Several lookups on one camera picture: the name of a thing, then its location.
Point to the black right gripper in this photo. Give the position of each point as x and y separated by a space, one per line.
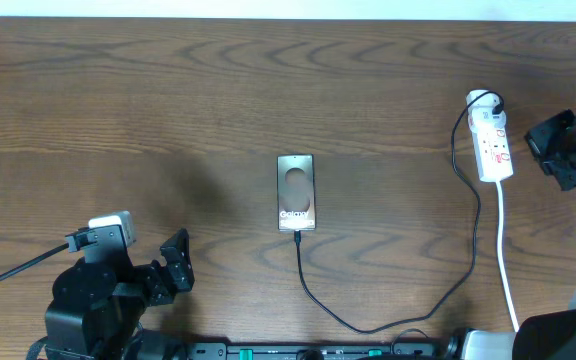
539 138

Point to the white USB charger adapter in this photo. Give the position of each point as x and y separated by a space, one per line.
485 110

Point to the Galaxy S25 Ultra smartphone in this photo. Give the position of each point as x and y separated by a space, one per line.
296 200

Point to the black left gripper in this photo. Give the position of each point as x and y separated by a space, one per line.
165 287

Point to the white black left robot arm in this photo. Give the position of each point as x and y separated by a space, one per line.
97 303

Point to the white power strip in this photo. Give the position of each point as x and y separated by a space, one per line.
492 154

